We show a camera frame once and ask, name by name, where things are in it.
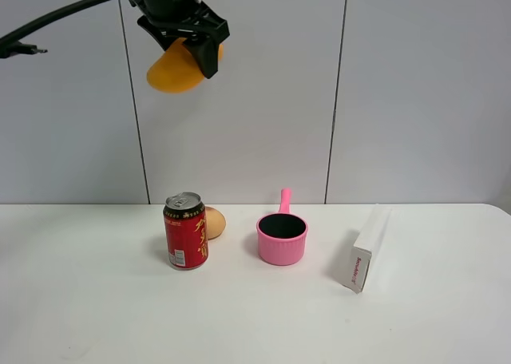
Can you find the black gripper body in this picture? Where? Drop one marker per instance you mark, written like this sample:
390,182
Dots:
167,14

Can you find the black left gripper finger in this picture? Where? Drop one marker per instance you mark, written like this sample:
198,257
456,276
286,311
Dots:
204,31

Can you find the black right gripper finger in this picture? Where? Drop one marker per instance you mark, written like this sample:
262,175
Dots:
156,33

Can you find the yellow mango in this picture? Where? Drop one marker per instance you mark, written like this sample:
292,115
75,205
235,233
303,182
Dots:
176,71

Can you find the red drink can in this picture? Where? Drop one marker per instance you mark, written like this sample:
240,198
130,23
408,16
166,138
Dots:
185,227

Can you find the brown egg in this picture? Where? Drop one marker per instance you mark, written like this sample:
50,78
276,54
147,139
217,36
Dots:
216,223

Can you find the pink toy saucepan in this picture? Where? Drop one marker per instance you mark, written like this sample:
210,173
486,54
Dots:
281,236

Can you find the white cardboard box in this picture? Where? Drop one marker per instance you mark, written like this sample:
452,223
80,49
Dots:
365,249

